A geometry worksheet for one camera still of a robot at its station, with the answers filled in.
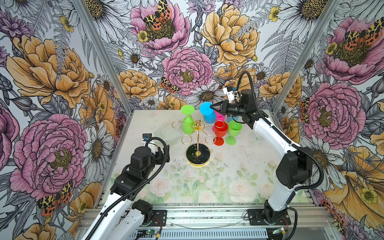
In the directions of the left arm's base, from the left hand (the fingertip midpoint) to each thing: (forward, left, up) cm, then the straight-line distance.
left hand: (159, 151), depth 74 cm
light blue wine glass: (+11, -37, +11) cm, 40 cm away
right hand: (+18, -26, +10) cm, 33 cm away
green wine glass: (+18, -41, -6) cm, 45 cm away
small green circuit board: (-30, +4, -21) cm, 37 cm away
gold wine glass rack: (+9, -19, -21) cm, 30 cm away
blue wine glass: (+16, -25, +8) cm, 31 cm away
